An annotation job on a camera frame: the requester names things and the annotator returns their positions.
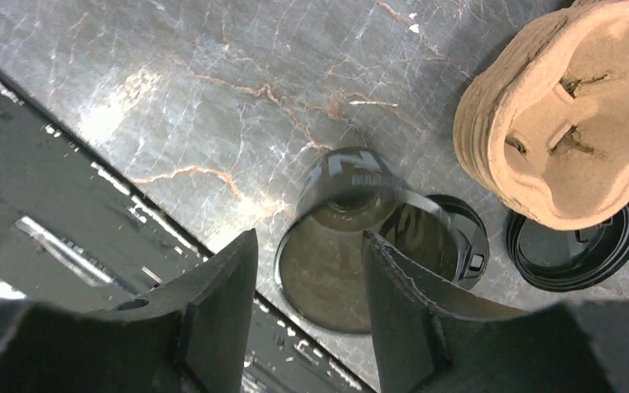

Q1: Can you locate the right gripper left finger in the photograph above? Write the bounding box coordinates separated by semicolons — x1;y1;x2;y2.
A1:
0;230;258;392

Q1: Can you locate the brown cardboard cup carrier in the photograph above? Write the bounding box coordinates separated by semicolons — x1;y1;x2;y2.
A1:
453;1;629;230

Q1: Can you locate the black cup lid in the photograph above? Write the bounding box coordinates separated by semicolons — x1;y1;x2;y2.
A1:
428;194;491;290
505;202;629;292

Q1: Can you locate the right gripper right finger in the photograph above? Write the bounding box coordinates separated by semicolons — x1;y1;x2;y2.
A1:
363;233;629;392

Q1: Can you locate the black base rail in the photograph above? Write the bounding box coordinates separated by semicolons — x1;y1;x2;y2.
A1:
0;73;369;392

